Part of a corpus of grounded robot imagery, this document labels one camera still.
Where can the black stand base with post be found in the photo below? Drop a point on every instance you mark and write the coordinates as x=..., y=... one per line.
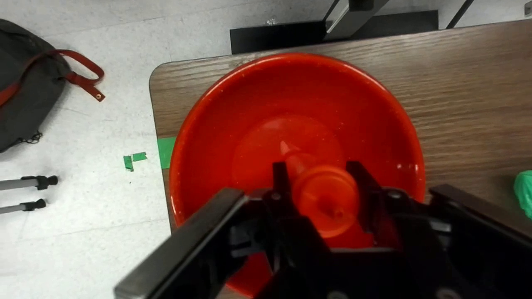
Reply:
x=288, y=36

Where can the green plastic toy vegetable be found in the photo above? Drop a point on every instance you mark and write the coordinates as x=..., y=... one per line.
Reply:
x=524, y=194

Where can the silver tripod leg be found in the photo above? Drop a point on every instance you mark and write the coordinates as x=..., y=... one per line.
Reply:
x=27, y=182
x=22, y=207

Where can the red plastic bowl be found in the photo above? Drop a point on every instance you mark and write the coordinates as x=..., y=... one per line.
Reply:
x=249, y=127

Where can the green tape piece on floor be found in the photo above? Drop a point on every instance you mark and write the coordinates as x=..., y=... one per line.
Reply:
x=133, y=161

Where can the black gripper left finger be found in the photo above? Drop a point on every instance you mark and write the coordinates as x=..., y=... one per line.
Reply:
x=221, y=244

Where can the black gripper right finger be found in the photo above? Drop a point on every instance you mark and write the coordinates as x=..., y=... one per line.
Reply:
x=442, y=239

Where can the green tape strip on table edge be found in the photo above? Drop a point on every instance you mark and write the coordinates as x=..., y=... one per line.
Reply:
x=165, y=154

